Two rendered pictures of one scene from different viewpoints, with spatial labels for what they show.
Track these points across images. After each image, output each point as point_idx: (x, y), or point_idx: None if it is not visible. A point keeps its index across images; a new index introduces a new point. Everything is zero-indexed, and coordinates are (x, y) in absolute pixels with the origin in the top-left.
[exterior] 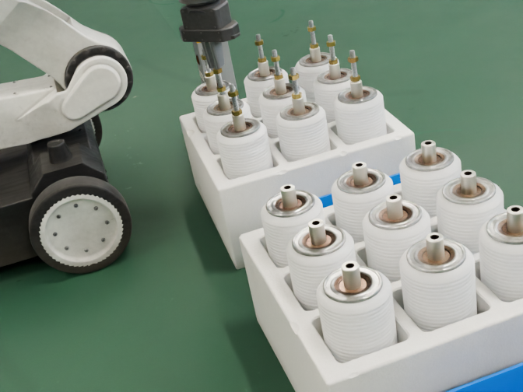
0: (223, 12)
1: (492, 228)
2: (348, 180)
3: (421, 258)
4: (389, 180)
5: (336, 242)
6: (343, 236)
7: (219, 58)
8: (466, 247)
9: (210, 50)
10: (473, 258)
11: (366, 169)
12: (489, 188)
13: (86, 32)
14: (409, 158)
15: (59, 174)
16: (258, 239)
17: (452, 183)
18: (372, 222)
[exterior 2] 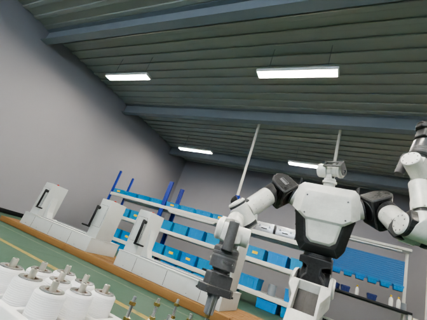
0: (206, 273)
1: (21, 268)
2: (86, 293)
3: (46, 270)
4: (68, 290)
5: (77, 279)
6: (75, 279)
7: (205, 305)
8: (30, 270)
9: (211, 302)
10: (27, 269)
11: (81, 284)
12: (21, 275)
13: (297, 319)
14: (62, 292)
15: None
16: (113, 317)
17: (38, 280)
18: (67, 279)
